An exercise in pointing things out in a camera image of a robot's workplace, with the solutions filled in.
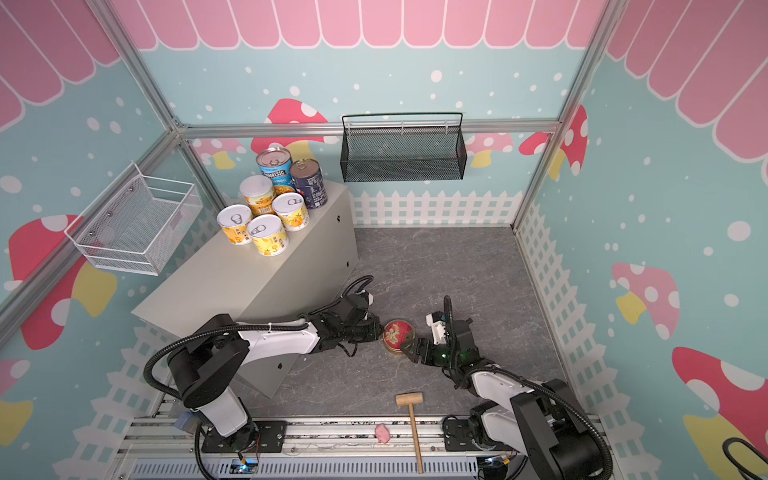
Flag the red lid tin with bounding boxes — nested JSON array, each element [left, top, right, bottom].
[[382, 319, 414, 354]]

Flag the white lid small can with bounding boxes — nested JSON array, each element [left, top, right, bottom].
[[272, 192, 309, 232]]

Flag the grey metal cabinet counter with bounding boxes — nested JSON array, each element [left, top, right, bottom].
[[130, 178, 360, 400]]

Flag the dark chopped tomatoes can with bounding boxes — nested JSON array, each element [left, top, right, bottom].
[[290, 159, 328, 209]]

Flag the yellow can silver lid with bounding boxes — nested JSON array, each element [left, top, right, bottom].
[[216, 204, 253, 246]]

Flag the green yellow white lid can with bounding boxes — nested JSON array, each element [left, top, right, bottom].
[[239, 175, 276, 216]]

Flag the blue chicken noodle soup can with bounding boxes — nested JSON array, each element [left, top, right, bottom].
[[256, 146, 296, 195]]

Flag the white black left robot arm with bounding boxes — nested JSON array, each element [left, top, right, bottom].
[[143, 275, 384, 440]]

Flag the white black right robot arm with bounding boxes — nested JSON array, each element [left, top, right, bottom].
[[401, 296, 614, 479]]

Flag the wooden mallet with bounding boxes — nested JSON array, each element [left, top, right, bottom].
[[395, 392, 425, 475]]

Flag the pink eraser blob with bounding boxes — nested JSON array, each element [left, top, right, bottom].
[[374, 423, 391, 444]]

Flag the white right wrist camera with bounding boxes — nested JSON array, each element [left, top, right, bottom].
[[426, 311, 450, 346]]

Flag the black wire mesh basket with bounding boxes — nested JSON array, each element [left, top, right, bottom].
[[340, 112, 468, 183]]

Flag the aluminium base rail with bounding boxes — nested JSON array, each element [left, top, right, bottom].
[[106, 415, 536, 479]]

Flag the white wire mesh basket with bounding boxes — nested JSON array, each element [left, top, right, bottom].
[[64, 163, 203, 276]]

